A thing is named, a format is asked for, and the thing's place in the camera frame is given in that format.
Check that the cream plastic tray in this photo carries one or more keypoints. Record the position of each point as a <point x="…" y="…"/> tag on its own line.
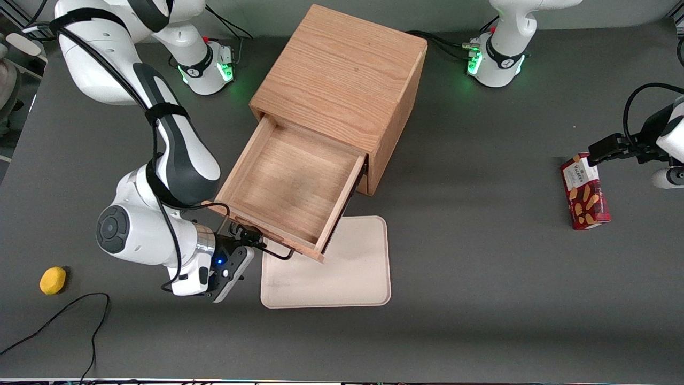
<point x="352" y="267"/>

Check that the oak wooden drawer cabinet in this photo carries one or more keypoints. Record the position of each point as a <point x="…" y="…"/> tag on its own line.
<point x="342" y="69"/>

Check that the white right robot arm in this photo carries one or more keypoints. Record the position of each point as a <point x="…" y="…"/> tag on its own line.
<point x="139" y="235"/>

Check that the yellow lemon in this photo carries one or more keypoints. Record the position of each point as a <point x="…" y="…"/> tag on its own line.
<point x="52" y="280"/>

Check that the aluminium frame rail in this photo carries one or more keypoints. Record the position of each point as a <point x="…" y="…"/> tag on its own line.
<point x="21" y="18"/>

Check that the grey background object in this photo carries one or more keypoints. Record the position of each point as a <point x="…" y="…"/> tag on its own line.
<point x="8" y="85"/>

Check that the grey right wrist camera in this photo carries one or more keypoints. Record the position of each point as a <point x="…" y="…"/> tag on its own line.
<point x="230" y="275"/>

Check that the white rounded background object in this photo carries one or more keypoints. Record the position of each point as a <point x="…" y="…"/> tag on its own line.
<point x="24" y="44"/>

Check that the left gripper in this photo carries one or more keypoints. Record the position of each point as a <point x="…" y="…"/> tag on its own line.
<point x="643" y="146"/>

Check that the wooden drawer front panel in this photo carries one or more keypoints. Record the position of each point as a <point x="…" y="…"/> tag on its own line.
<point x="363" y="185"/>

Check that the red tartan biscuit box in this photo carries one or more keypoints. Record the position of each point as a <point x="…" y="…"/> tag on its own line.
<point x="588" y="203"/>

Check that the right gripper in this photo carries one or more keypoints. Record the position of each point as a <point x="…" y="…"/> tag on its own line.
<point x="226" y="244"/>

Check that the wooden drawer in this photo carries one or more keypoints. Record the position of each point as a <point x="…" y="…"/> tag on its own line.
<point x="288" y="182"/>

